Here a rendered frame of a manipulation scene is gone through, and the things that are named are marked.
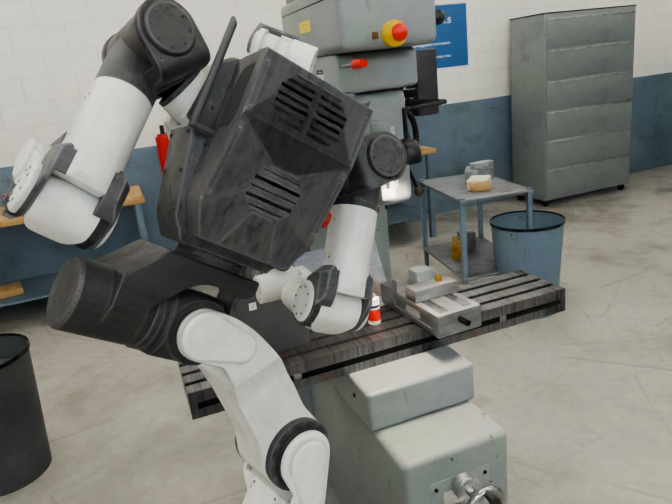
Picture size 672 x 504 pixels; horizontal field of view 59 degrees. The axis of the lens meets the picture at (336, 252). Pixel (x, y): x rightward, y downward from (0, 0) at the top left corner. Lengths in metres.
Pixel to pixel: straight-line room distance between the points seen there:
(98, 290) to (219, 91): 0.35
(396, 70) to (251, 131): 0.81
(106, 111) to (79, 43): 4.87
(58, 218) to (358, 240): 0.50
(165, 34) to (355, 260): 0.49
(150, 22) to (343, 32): 0.63
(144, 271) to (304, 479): 0.51
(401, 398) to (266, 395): 0.65
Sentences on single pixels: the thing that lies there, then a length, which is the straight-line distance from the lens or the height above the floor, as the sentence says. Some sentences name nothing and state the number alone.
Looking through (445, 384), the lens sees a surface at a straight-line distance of 1.75.
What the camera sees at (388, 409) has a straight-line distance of 1.69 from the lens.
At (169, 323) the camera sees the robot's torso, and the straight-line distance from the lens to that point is 0.96.
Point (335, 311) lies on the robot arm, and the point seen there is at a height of 1.27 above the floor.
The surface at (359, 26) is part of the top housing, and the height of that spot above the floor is 1.78.
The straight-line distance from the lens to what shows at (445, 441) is 1.66.
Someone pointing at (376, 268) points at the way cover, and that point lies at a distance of 2.16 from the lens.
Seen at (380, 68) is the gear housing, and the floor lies 1.68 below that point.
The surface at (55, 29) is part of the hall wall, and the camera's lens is 5.79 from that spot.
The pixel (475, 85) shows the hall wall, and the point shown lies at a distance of 6.96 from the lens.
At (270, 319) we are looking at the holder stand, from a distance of 1.69.
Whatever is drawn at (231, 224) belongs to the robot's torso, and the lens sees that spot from 0.89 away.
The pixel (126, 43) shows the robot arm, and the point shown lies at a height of 1.76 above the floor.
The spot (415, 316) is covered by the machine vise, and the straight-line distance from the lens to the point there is 1.82.
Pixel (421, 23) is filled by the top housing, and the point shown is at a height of 1.78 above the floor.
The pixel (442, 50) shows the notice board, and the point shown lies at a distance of 6.74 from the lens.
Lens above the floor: 1.69
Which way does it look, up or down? 17 degrees down
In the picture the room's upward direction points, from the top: 6 degrees counter-clockwise
